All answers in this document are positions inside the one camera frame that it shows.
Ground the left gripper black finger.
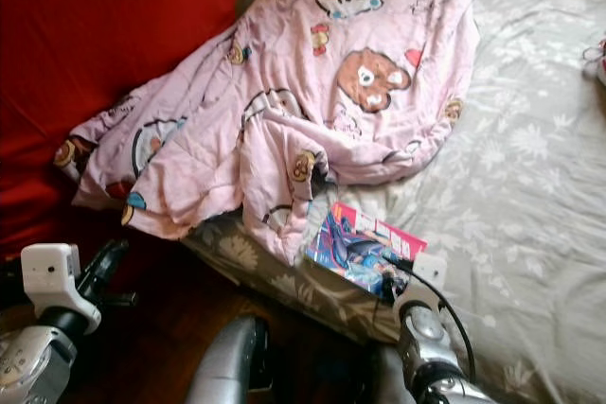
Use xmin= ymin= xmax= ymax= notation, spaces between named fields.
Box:
xmin=93 ymin=239 xmax=131 ymax=282

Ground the colourful comic book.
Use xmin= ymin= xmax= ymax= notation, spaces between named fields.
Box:
xmin=305 ymin=201 xmax=429 ymax=301

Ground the grey robot right leg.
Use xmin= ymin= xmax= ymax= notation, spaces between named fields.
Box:
xmin=369 ymin=347 xmax=413 ymax=404

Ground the grey robot leg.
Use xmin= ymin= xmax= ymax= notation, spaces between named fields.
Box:
xmin=185 ymin=316 xmax=271 ymax=404
xmin=369 ymin=347 xmax=413 ymax=404

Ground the grey robot left leg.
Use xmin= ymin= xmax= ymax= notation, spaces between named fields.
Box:
xmin=185 ymin=316 xmax=271 ymax=404

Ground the bed with beige floral sheet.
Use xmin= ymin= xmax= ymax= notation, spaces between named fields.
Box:
xmin=185 ymin=0 xmax=606 ymax=404

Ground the pink cartoon bear quilt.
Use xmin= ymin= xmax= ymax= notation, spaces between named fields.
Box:
xmin=54 ymin=0 xmax=484 ymax=268

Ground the red fabric cover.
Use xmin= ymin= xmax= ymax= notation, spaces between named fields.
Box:
xmin=0 ymin=0 xmax=247 ymax=258

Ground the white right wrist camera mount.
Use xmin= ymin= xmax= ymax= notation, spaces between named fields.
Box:
xmin=393 ymin=253 xmax=448 ymax=315

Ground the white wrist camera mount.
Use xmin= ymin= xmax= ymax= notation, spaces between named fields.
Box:
xmin=21 ymin=243 xmax=100 ymax=334
xmin=393 ymin=253 xmax=448 ymax=315

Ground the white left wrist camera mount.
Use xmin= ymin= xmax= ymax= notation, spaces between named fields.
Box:
xmin=21 ymin=243 xmax=100 ymax=334

